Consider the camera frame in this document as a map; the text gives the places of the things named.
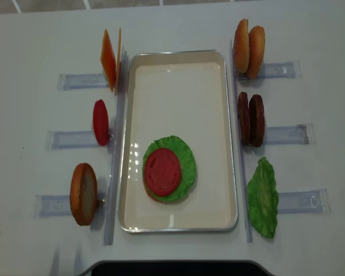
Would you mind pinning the meat patty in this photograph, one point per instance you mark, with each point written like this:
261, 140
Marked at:
257, 120
244, 118

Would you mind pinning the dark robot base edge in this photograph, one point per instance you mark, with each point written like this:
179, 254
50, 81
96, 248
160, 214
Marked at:
194, 267

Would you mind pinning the upright red tomato slice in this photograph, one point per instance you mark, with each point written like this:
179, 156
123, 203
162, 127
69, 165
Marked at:
101, 123

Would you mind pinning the red tomato slice on burger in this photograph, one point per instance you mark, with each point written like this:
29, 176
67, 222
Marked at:
162, 172

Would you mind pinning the green lettuce leaf on burger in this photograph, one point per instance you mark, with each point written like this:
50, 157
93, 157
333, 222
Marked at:
184, 155

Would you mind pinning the orange cheese slice front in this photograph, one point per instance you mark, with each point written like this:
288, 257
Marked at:
108, 60

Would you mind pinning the upright green lettuce leaf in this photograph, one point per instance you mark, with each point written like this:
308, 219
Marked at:
263, 199

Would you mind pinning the upright bun slice left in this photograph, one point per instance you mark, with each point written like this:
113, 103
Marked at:
83, 194

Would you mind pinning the clear long strip left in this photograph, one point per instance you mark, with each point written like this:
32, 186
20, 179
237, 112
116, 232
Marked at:
117, 148

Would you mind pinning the clear long strip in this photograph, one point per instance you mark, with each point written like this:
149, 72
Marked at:
242, 169
117, 148

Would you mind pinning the white metal tray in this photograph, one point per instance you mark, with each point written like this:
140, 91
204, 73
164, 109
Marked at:
184, 94

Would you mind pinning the clear long strip right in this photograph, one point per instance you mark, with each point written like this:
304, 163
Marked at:
242, 169

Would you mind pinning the upright bun right of pair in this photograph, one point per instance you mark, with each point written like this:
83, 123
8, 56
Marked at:
257, 49

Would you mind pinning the clear holder rail left bun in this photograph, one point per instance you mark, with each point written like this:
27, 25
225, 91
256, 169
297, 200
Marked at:
51, 206

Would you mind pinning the clear holder rail tomato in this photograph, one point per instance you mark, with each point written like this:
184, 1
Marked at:
70, 140

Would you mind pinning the clear holder rail cheese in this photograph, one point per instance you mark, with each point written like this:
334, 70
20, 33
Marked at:
81, 81

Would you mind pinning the clear holder rail lettuce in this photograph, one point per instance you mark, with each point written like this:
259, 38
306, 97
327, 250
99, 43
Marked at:
314, 202

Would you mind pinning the clear holder rail patties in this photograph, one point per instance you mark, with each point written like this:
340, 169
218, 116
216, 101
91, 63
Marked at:
282, 135

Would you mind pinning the clear holder rail right buns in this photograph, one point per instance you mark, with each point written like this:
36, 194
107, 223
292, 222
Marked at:
289, 69

